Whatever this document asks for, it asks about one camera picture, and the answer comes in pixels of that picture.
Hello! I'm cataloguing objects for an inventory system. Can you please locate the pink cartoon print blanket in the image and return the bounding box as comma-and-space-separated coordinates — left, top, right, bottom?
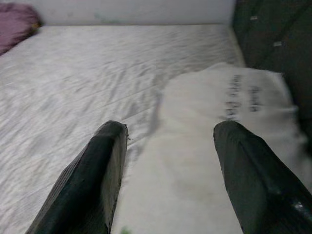
0, 2, 44, 56

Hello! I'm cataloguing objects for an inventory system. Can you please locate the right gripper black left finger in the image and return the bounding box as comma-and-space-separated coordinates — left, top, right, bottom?
25, 120, 129, 234

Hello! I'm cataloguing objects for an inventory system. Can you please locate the black tufted headboard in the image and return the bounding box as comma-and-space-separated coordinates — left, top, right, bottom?
231, 0, 312, 152

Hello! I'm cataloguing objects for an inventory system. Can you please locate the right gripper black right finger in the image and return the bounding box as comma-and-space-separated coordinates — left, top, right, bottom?
213, 120, 312, 234

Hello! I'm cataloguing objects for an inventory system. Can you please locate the cream pillow with black print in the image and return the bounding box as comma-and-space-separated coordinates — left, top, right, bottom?
111, 62, 311, 234

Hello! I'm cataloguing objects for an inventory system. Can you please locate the white quilted mattress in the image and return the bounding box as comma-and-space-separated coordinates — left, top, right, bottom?
0, 23, 247, 234

